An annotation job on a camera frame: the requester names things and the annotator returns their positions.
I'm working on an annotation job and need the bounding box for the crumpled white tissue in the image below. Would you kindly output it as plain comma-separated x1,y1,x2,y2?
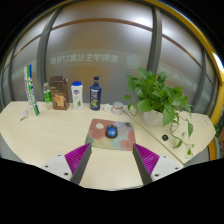
100,103,113,113

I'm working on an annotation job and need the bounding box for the pink and green mouse pad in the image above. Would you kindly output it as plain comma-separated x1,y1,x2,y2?
84,118,137,152

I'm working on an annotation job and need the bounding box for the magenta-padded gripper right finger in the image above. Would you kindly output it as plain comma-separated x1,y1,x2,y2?
132,143,184,186

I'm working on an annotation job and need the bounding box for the brown cardboard box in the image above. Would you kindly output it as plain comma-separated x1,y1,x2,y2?
49,75,70,111

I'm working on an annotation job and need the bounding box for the green potted plant white pot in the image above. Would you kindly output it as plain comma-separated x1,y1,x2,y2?
122,67,196,158

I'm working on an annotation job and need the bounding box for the small white jar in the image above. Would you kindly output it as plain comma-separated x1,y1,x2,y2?
111,101,124,116

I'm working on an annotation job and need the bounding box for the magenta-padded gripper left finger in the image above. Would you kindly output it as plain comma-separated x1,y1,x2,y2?
41,142,93,186

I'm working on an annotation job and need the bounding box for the dark blue pump bottle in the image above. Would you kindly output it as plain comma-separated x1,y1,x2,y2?
89,75,102,112

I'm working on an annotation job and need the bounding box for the white green shuttlecock tube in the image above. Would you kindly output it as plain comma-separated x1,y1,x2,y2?
23,64,41,117

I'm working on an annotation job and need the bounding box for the blue computer mouse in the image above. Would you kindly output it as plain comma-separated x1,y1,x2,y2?
105,124,119,139

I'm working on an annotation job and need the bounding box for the white bottle blue cap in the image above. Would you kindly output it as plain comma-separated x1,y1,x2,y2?
70,80,85,111

